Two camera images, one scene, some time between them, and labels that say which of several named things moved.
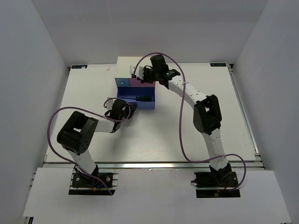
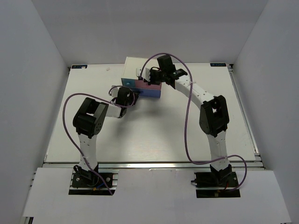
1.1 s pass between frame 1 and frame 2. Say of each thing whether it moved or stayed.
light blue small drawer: moved
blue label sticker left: stayed
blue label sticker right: stayed
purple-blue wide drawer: moved
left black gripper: moved
